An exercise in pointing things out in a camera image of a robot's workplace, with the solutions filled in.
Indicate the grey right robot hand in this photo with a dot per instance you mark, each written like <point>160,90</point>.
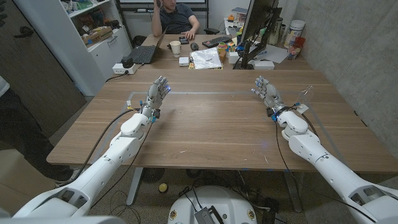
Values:
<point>271,95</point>

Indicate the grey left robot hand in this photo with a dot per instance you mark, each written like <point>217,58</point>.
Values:
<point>156,93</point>

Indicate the clear plastic bottle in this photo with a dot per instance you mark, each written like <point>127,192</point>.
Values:
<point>306,96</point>

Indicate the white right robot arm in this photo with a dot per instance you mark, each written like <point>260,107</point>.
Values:
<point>329,168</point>

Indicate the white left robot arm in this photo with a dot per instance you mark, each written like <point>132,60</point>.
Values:
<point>102,161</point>

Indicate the flat white box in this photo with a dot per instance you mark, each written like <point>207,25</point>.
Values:
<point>263,65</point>

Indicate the black laptop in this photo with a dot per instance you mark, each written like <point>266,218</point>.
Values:
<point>143,54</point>

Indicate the white paper sheet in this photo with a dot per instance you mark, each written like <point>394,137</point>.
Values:
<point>275,53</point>

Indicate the small white box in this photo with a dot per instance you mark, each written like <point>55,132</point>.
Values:
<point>183,61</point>

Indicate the black power adapter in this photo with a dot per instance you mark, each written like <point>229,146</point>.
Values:
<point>127,62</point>

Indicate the black monitor stand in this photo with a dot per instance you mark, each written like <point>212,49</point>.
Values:
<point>248,57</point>

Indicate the white power strip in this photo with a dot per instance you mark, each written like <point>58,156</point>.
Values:
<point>119,69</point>

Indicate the white paper cup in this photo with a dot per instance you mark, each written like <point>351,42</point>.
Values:
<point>176,48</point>

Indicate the clear cup with red items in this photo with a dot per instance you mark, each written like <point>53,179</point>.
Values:
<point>294,49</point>

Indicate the white cube box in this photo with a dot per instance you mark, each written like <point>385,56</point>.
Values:
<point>233,58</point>

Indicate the black smartphone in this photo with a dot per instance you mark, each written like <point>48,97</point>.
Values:
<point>183,40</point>

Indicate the white plastic bag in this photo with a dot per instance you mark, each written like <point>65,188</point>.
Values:
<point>206,58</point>

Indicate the black computer mouse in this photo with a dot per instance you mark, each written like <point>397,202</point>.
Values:
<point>194,46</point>

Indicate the dark thermos flask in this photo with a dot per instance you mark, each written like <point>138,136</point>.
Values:
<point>275,31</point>

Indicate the colourful stacking toy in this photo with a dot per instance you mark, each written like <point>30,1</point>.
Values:
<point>222,48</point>

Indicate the white canister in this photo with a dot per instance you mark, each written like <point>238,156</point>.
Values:
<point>294,31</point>

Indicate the black keyboard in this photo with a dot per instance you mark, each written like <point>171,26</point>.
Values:
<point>217,41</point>

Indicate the seated person in dark shirt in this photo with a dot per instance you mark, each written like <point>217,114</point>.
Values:
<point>175,18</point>

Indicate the black computer monitor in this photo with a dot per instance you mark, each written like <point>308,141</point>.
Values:
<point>256,18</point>

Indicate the black round floor fan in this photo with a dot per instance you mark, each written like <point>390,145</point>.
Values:
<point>153,175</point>

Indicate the cardboard box on shelf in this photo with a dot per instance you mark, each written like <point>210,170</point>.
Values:
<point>98,35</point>

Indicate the black chair armrest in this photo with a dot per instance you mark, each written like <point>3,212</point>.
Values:
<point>211,31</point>

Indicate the yellow ball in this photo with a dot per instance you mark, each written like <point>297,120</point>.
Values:
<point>163,187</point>

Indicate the grey table leg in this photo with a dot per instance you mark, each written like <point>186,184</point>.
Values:
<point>293,193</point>
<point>135,186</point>

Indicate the white shelf cabinet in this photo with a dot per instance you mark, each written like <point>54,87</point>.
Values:
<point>68,46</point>

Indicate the black floor power brick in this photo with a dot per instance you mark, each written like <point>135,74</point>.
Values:
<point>270,207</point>

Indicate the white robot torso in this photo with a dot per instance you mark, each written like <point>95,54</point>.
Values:
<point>224,202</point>

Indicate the standing person in black trousers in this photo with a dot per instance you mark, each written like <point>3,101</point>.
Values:
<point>18,130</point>

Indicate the large tan cardboard box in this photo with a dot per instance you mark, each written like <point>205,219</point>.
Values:
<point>18,183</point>

